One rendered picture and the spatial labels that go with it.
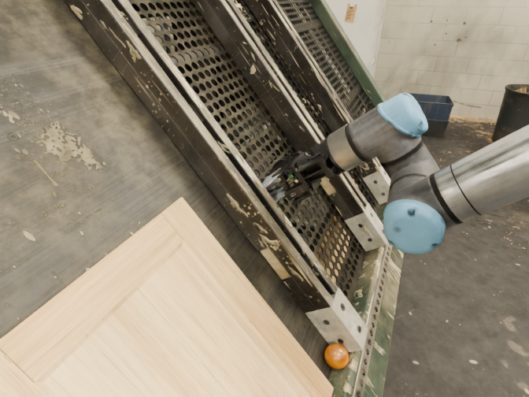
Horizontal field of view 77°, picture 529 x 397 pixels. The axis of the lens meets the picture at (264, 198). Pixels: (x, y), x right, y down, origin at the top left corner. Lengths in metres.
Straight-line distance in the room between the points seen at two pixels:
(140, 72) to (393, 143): 0.45
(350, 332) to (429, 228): 0.36
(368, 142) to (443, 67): 5.08
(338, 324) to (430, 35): 5.07
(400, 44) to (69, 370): 5.43
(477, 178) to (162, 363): 0.47
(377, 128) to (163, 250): 0.39
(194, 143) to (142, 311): 0.31
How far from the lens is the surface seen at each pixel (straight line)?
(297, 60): 1.23
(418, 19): 5.55
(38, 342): 0.47
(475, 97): 5.77
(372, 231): 1.04
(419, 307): 2.24
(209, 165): 0.64
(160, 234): 0.55
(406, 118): 0.56
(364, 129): 0.58
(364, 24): 4.18
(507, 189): 0.47
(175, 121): 0.65
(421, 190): 0.48
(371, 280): 0.97
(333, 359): 0.77
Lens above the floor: 1.57
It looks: 32 degrees down
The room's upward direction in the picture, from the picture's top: straight up
